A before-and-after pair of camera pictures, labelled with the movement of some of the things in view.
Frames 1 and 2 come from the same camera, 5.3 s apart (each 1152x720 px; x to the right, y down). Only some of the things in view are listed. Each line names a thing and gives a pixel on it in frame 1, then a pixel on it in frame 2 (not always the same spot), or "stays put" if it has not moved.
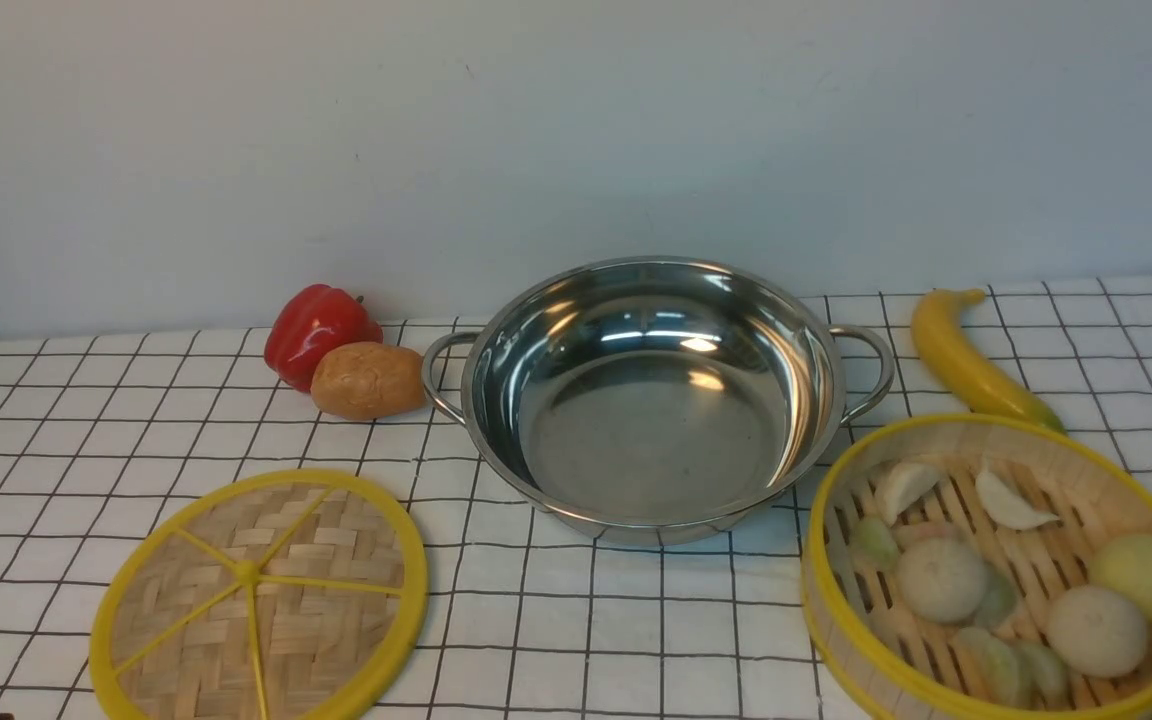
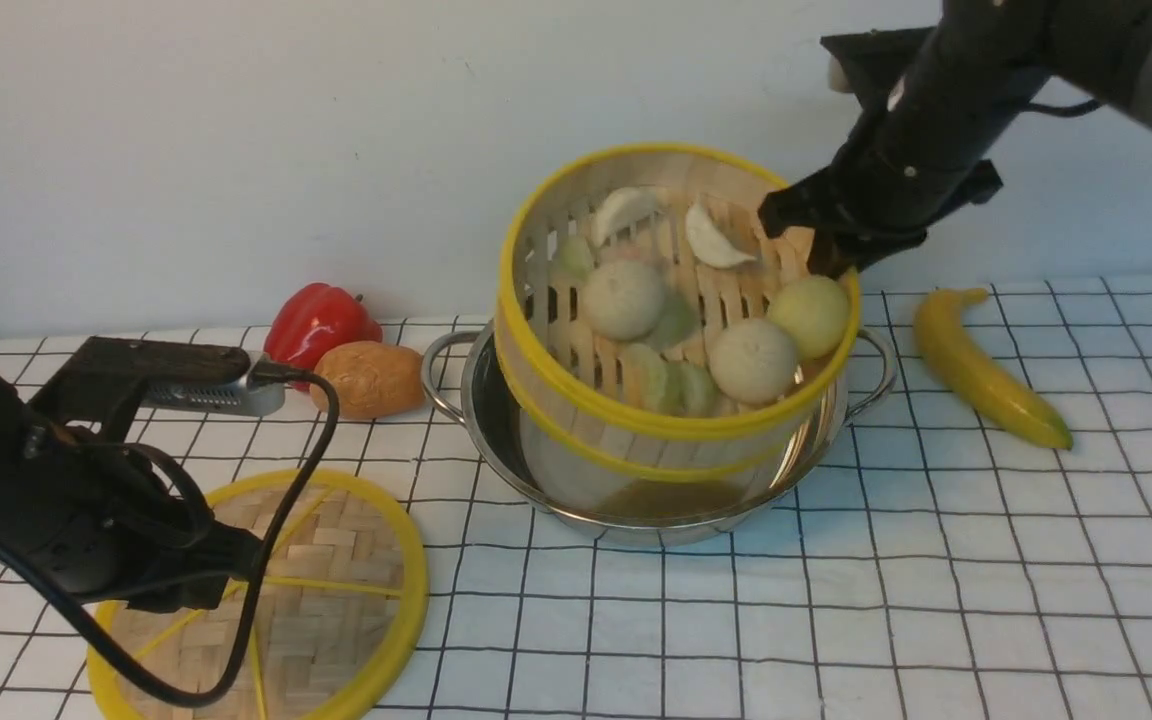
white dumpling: [901, 485] -> [623, 209]
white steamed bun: [940, 580] -> [622, 299]
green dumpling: [874, 544] -> [575, 257]
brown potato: [367, 380] stays put
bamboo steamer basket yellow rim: [999, 567] -> [647, 322]
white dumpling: [1006, 510] -> [710, 243]
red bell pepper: [311, 321] stays put
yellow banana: [938, 327] stays put
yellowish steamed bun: [1144, 570] -> [816, 311]
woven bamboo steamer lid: [294, 596] stays put
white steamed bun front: [1098, 631] -> [753, 361]
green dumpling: [1050, 676] -> [687, 390]
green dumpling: [996, 663] -> [646, 377]
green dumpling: [1001, 595] -> [678, 320]
